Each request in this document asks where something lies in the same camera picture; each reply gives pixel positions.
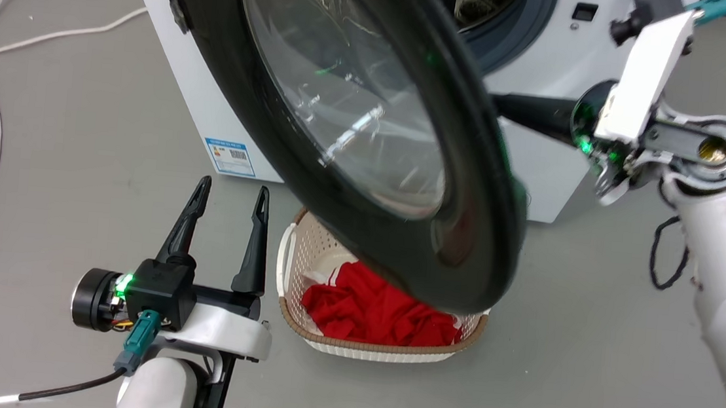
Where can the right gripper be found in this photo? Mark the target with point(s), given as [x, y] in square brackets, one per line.
[590, 119]

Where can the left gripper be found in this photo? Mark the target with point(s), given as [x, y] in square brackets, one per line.
[227, 333]

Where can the black round washing machine door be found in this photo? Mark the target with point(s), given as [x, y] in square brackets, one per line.
[346, 97]

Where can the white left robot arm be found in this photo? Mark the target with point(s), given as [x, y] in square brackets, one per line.
[156, 390]

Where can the white washing machine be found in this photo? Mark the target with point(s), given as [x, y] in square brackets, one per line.
[546, 62]

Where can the blue white energy label sticker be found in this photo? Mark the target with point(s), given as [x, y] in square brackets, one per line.
[230, 157]

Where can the beige plastic laundry basket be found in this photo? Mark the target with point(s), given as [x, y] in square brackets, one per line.
[306, 251]

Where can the red garment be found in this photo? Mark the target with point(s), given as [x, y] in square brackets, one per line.
[373, 310]

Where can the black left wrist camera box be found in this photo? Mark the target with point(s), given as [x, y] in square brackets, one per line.
[165, 292]

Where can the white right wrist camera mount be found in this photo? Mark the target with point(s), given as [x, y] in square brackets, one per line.
[644, 71]

